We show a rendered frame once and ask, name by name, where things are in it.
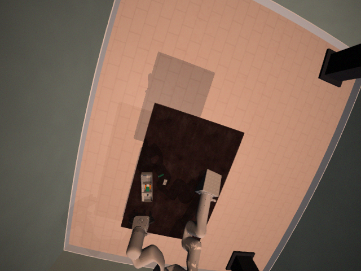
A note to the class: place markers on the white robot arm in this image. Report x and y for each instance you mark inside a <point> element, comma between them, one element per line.
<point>152,253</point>

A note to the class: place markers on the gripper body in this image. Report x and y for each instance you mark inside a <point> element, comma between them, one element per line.
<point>140,222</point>

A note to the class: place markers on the peach open-top bin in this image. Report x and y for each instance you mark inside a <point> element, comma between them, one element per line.
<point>146,178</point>

